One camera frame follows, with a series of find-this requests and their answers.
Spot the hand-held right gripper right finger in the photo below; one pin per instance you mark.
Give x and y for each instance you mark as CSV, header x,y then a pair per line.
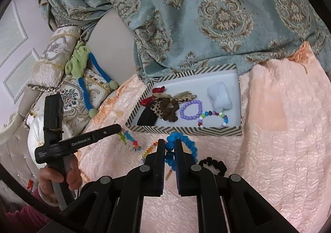
x,y
181,168

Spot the light blue fluffy scrunchie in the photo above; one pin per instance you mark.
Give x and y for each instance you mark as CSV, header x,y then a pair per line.
x,y
219,96

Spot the striped cardboard box tray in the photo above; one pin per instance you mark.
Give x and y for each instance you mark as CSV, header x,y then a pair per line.
x,y
196,85

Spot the red fabric hair bow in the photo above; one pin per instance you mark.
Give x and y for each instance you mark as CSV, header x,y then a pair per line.
x,y
158,90

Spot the black fabric hair bow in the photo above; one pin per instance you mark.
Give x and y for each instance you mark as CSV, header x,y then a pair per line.
x,y
146,119

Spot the cream bolster cushion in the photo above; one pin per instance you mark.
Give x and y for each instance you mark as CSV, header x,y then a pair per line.
x,y
54,52

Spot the leopard print hair bow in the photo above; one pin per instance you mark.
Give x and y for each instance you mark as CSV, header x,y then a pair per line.
x,y
186,96

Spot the person's left forearm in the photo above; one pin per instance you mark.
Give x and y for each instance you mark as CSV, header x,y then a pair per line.
x,y
25,215

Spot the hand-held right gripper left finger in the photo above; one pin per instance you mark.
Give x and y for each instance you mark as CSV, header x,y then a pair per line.
x,y
157,168

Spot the floral embroidered cushion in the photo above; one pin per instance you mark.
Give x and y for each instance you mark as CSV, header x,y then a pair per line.
x,y
69,98

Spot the beige sofa backrest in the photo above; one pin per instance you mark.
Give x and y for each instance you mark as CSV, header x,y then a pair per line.
x,y
113,49

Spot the green and blue plush toy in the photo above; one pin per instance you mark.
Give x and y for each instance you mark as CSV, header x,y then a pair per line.
x,y
77,62

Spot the pink textured blanket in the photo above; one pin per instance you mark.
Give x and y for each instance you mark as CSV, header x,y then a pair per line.
x,y
271,132

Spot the brown scrunchie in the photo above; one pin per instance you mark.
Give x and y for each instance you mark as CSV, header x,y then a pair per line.
x,y
165,114

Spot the white quilted upholstery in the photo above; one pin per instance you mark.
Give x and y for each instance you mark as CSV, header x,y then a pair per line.
x,y
15,155

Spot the teal damask curtain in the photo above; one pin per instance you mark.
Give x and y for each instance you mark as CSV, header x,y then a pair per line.
x,y
206,10

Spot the white panelled door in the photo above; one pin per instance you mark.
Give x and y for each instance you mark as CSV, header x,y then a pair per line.
x,y
15,54

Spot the person's left hand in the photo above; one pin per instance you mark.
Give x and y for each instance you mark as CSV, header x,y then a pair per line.
x,y
49,174

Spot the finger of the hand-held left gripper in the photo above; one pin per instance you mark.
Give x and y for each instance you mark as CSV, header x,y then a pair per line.
x,y
106,132

